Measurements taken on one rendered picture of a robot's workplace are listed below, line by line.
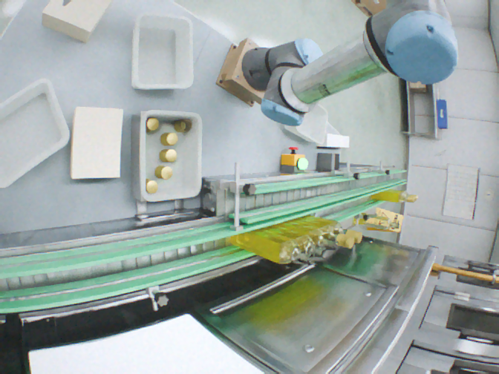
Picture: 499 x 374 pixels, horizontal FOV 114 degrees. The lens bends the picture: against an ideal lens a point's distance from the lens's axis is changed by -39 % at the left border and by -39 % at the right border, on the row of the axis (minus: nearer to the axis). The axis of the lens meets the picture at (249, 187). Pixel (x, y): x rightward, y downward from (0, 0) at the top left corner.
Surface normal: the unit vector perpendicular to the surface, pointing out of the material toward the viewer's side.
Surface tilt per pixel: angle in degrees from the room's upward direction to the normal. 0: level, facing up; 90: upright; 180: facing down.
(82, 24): 0
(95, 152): 0
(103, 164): 0
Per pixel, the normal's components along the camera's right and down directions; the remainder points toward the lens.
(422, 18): -0.52, -0.23
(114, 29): 0.68, 0.12
